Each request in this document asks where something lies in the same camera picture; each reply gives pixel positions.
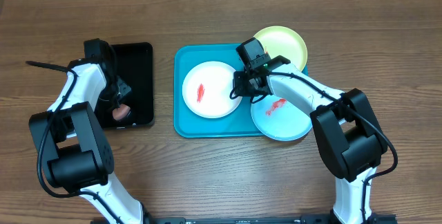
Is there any teal serving tray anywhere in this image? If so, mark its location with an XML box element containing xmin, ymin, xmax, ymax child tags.
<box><xmin>173</xmin><ymin>44</ymin><xmax>262</xmax><ymax>138</ymax></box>

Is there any light blue plate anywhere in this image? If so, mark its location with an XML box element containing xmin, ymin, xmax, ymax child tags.
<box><xmin>251</xmin><ymin>95</ymin><xmax>312</xmax><ymax>142</ymax></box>

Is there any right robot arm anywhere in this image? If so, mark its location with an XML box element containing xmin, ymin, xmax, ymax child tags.
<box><xmin>231</xmin><ymin>54</ymin><xmax>388</xmax><ymax>223</ymax></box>

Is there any yellow-green plate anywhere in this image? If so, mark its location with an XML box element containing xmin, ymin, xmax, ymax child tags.
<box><xmin>253</xmin><ymin>26</ymin><xmax>308</xmax><ymax>71</ymax></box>

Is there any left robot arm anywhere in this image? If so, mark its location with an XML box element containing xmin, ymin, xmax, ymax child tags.
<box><xmin>28</xmin><ymin>57</ymin><xmax>151</xmax><ymax>223</ymax></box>

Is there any black rectangular tray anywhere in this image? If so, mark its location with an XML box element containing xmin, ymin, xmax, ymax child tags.
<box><xmin>95</xmin><ymin>42</ymin><xmax>155</xmax><ymax>129</ymax></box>

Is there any pink sponge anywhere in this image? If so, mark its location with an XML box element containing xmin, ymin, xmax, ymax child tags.
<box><xmin>112</xmin><ymin>104</ymin><xmax>131</xmax><ymax>121</ymax></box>

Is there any white plate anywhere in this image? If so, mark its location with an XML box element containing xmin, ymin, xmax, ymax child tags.
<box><xmin>182</xmin><ymin>61</ymin><xmax>242</xmax><ymax>119</ymax></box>

